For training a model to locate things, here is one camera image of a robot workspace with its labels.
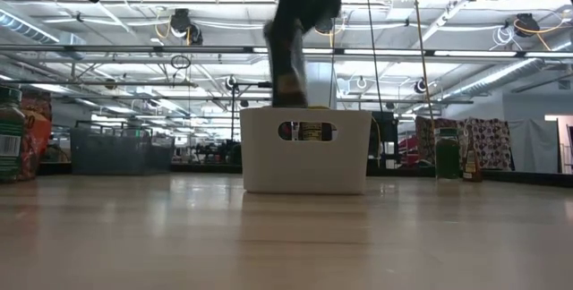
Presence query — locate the orange spice packet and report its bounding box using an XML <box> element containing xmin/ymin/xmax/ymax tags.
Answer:
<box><xmin>17</xmin><ymin>109</ymin><xmax>54</xmax><ymax>180</ymax></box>
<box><xmin>20</xmin><ymin>89</ymin><xmax>54</xmax><ymax>121</ymax></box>

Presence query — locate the green lid spice jar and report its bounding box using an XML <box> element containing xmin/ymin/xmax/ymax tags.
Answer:
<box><xmin>434</xmin><ymin>127</ymin><xmax>461</xmax><ymax>180</ymax></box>
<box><xmin>0</xmin><ymin>86</ymin><xmax>27</xmax><ymax>183</ymax></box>

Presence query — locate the white building column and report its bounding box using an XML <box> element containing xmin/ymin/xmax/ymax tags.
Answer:
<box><xmin>306</xmin><ymin>61</ymin><xmax>337</xmax><ymax>108</ymax></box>

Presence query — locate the patterned cloth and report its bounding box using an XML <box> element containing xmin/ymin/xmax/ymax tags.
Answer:
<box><xmin>415</xmin><ymin>115</ymin><xmax>515</xmax><ymax>171</ymax></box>

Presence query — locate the white sheet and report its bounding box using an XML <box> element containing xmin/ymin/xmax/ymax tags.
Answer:
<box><xmin>505</xmin><ymin>117</ymin><xmax>560</xmax><ymax>174</ymax></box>

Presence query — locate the black ceiling cable reel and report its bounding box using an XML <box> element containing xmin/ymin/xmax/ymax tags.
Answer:
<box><xmin>513</xmin><ymin>12</ymin><xmax>541</xmax><ymax>38</ymax></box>
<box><xmin>312</xmin><ymin>15</ymin><xmax>336</xmax><ymax>36</ymax></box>
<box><xmin>169</xmin><ymin>7</ymin><xmax>205</xmax><ymax>46</ymax></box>

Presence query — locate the long ceiling light rail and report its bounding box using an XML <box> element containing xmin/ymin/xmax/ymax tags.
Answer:
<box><xmin>0</xmin><ymin>44</ymin><xmax>573</xmax><ymax>58</ymax></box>

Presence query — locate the long black cable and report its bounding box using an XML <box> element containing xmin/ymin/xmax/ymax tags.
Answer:
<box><xmin>362</xmin><ymin>0</ymin><xmax>385</xmax><ymax>166</ymax></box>

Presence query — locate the silver ventilation duct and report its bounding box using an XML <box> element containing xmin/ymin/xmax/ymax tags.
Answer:
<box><xmin>0</xmin><ymin>8</ymin><xmax>86</xmax><ymax>61</ymax></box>
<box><xmin>442</xmin><ymin>43</ymin><xmax>573</xmax><ymax>99</ymax></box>

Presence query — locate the hanging black cable loop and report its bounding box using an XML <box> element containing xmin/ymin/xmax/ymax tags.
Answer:
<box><xmin>169</xmin><ymin>54</ymin><xmax>192</xmax><ymax>71</ymax></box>

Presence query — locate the white plastic handled bin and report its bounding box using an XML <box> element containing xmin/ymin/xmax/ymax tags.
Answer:
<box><xmin>239</xmin><ymin>106</ymin><xmax>372</xmax><ymax>195</ymax></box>

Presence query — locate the long yellow cable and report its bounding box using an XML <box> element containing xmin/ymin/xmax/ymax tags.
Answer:
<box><xmin>409</xmin><ymin>0</ymin><xmax>438</xmax><ymax>134</ymax></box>

